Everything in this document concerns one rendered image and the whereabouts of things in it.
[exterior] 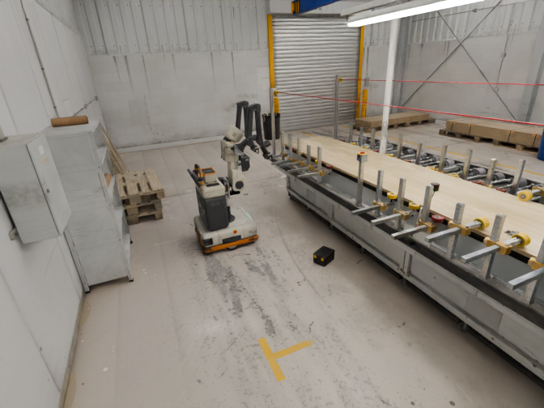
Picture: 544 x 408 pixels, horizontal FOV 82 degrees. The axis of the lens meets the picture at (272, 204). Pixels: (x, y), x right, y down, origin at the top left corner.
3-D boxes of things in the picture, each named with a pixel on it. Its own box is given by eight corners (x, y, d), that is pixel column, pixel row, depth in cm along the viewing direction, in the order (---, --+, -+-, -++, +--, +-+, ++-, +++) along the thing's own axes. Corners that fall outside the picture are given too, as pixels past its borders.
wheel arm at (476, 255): (465, 264, 173) (466, 258, 171) (459, 261, 176) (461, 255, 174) (524, 242, 190) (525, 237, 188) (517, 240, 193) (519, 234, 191)
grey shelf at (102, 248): (85, 294, 311) (29, 138, 249) (94, 250, 388) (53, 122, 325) (133, 281, 326) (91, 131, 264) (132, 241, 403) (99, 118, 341)
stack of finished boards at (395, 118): (429, 118, 1028) (430, 113, 1021) (371, 127, 940) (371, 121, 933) (410, 116, 1092) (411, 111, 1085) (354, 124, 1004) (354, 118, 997)
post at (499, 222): (483, 284, 197) (502, 215, 177) (478, 281, 200) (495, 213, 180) (486, 282, 198) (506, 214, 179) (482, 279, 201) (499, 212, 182)
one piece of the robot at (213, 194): (209, 241, 360) (198, 172, 326) (199, 223, 406) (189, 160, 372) (236, 235, 371) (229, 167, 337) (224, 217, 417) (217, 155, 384)
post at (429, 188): (420, 244, 239) (430, 185, 219) (417, 243, 242) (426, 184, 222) (423, 244, 240) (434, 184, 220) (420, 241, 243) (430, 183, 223)
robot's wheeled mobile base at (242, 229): (204, 255, 359) (201, 236, 349) (194, 231, 413) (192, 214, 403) (259, 241, 382) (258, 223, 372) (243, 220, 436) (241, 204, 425)
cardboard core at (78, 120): (49, 119, 292) (86, 115, 302) (51, 117, 299) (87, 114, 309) (52, 127, 295) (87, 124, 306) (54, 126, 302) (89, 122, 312)
